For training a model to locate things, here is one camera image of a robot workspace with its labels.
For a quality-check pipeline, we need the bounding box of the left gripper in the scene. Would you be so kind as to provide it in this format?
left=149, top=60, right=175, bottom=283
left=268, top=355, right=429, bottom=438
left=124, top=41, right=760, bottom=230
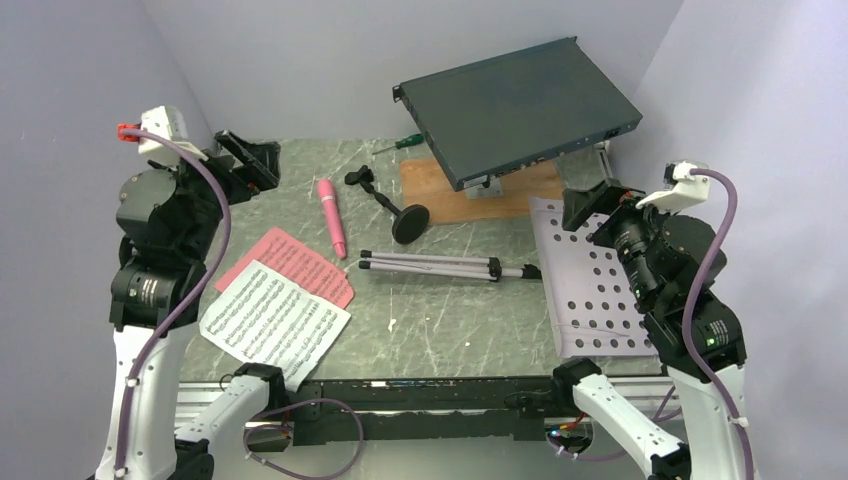
left=150, top=128, right=279, bottom=260

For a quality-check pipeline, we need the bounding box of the lilac perforated music stand desk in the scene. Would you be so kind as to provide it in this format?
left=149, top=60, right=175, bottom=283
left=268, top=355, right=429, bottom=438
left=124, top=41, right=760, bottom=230
left=528, top=196, right=656, bottom=359

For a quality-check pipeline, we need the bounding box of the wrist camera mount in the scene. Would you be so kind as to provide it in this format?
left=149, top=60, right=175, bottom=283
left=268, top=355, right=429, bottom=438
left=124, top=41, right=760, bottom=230
left=117, top=105, right=205, bottom=166
left=636, top=161, right=710, bottom=214

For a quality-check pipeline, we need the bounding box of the black microphone desk stand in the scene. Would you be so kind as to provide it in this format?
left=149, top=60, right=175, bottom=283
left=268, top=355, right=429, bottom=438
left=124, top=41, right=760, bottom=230
left=344, top=165, right=430, bottom=245

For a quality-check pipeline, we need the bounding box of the green handled screwdriver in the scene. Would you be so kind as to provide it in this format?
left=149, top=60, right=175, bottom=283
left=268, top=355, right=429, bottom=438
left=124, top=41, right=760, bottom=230
left=372, top=133, right=424, bottom=155

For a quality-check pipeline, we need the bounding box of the wooden board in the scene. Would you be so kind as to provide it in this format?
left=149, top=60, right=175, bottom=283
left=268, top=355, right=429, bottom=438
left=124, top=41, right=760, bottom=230
left=400, top=158, right=562, bottom=225

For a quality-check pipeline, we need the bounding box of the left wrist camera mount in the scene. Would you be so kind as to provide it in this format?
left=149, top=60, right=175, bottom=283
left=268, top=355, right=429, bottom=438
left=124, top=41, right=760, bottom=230
left=117, top=105, right=205, bottom=166

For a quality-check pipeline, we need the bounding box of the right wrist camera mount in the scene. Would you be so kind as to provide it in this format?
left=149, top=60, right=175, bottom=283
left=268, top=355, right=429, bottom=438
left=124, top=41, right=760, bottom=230
left=636, top=161, right=710, bottom=214

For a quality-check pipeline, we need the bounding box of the dark teal rack unit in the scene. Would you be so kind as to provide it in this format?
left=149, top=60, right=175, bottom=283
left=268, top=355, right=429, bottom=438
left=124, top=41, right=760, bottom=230
left=392, top=37, right=643, bottom=192

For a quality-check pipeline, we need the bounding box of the pink sheet music page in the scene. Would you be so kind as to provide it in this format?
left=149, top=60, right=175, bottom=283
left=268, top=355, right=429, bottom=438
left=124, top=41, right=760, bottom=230
left=215, top=227, right=355, bottom=308

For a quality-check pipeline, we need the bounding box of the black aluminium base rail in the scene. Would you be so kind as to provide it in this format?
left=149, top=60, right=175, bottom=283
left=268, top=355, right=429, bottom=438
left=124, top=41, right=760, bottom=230
left=175, top=374, right=671, bottom=446

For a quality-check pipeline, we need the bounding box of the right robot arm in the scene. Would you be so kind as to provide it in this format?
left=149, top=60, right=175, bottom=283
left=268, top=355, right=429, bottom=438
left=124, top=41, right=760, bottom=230
left=550, top=168, right=758, bottom=479

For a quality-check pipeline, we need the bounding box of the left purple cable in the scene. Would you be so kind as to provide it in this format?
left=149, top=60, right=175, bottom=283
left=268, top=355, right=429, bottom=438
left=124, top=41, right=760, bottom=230
left=113, top=129, right=233, bottom=475

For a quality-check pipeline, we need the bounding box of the white sheet music page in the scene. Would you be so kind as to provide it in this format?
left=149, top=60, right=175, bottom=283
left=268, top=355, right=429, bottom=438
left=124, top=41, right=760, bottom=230
left=199, top=261, right=351, bottom=392

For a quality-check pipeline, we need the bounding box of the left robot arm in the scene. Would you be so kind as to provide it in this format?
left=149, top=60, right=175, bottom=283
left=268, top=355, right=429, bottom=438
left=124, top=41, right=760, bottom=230
left=95, top=124, right=288, bottom=479

